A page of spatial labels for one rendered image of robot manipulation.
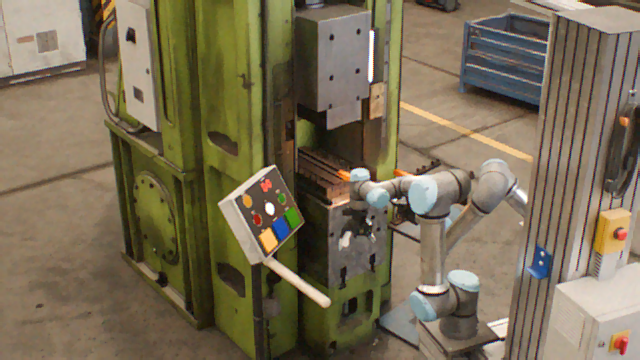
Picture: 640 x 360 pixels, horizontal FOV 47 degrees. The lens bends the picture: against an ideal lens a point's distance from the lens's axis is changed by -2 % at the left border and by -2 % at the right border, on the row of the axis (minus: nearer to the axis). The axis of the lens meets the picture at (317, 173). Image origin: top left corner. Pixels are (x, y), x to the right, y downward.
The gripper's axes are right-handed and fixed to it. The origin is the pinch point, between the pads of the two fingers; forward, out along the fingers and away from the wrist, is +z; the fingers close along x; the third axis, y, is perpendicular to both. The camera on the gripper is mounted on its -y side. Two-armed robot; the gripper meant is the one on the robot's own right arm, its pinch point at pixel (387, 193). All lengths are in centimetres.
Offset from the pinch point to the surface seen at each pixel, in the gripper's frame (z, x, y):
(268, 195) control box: 15, -53, -12
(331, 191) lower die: 27.5, -9.6, 6.2
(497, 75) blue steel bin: 213, 346, 77
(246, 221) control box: 6, -70, -10
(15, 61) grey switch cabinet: 557, 6, 65
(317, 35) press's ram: 26, -16, -69
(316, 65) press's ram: 27, -16, -56
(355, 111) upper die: 26.7, 4.8, -29.7
